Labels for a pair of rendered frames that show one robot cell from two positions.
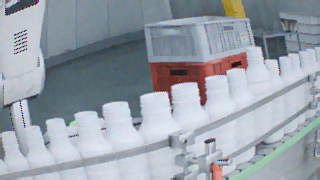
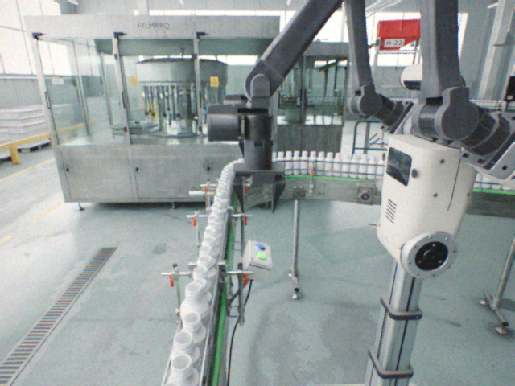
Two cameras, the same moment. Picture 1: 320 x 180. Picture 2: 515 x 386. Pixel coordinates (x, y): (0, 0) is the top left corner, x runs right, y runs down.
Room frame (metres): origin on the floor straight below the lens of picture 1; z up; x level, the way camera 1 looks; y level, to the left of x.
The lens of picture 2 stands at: (1.52, -0.58, 1.65)
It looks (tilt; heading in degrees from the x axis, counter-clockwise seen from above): 20 degrees down; 127
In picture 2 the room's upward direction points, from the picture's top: straight up
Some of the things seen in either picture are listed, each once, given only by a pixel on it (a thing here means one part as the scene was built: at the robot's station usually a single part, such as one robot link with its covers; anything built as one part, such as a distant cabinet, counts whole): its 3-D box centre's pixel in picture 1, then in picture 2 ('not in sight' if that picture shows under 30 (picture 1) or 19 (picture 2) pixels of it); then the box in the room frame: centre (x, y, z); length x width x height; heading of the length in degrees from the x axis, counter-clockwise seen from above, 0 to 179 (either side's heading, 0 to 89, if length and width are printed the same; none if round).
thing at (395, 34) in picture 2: not in sight; (391, 94); (-0.37, 6.81, 1.40); 0.92 x 0.72 x 2.80; 20
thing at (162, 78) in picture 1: (214, 72); not in sight; (3.62, -0.31, 0.78); 0.61 x 0.41 x 0.22; 135
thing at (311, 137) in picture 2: not in sight; (295, 107); (-1.80, 5.21, 1.15); 1.63 x 1.62 x 2.30; 128
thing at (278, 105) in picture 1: (274, 101); (194, 345); (1.07, -0.22, 1.08); 0.06 x 0.06 x 0.17
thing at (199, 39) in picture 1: (206, 35); not in sight; (3.62, -0.31, 1.00); 0.61 x 0.41 x 0.22; 136
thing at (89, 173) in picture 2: not in sight; (183, 112); (-2.54, 2.88, 1.18); 2.88 x 2.73 x 2.35; 38
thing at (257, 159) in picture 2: not in sight; (258, 158); (1.15, -0.09, 1.51); 0.10 x 0.07 x 0.07; 38
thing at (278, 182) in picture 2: not in sight; (266, 191); (1.16, -0.08, 1.44); 0.07 x 0.07 x 0.09; 38
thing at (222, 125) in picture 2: not in sight; (237, 109); (1.12, -0.11, 1.60); 0.12 x 0.09 x 0.12; 41
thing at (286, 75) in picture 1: (288, 95); (187, 367); (1.10, -0.27, 1.08); 0.06 x 0.06 x 0.17
